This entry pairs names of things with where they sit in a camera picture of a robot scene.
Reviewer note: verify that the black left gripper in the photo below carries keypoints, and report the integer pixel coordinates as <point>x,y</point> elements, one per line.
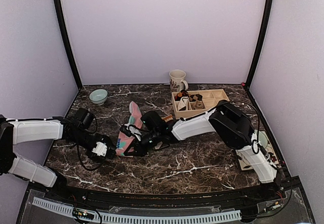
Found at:
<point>104,139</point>

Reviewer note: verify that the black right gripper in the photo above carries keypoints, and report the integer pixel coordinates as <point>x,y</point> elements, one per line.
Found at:
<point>137,145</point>

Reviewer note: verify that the pink patterned long sock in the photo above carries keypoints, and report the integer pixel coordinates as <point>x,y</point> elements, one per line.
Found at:
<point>123,140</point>

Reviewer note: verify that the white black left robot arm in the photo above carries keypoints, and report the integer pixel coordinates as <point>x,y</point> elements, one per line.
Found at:
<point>72,129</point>

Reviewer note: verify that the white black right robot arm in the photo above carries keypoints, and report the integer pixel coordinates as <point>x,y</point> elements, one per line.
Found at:
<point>230,123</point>

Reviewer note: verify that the beige striped cuff sock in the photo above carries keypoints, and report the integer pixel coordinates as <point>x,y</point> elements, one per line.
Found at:
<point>168,119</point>

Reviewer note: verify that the light blue ceramic bowl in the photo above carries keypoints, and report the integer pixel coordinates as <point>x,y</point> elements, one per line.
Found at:
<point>98,96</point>

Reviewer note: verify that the white ribbed rolled sock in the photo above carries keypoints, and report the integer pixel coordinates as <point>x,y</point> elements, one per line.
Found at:
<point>183,104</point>

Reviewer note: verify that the wooden compartment organizer box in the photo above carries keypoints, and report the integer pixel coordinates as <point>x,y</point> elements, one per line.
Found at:
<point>211,97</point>

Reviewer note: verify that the dark argyle rolled sock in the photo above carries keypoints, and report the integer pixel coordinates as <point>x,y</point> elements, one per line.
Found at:
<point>195,97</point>

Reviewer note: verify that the coral pattern ceramic mug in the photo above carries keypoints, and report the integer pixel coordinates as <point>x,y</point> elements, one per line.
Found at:
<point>177,80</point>

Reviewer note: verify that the floral pattern coaster tile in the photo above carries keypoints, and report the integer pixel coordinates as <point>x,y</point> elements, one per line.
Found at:
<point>245,159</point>

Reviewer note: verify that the pale green candle dish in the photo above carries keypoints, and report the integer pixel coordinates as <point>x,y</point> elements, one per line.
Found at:
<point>263,139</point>

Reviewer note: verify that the white slotted cable duct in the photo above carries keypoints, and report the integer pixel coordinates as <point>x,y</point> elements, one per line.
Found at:
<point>136,215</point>

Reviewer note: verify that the black left frame post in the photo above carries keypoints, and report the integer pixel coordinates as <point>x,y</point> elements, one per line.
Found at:
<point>66,43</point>

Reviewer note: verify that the black frame post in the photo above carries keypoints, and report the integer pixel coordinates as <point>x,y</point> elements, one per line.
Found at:
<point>66,43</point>
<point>259,44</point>

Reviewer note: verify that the black front table rail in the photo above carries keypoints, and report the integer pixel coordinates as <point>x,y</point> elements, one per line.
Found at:
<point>183,190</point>

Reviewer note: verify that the black right frame post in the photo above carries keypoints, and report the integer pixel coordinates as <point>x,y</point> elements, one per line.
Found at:
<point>259,44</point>

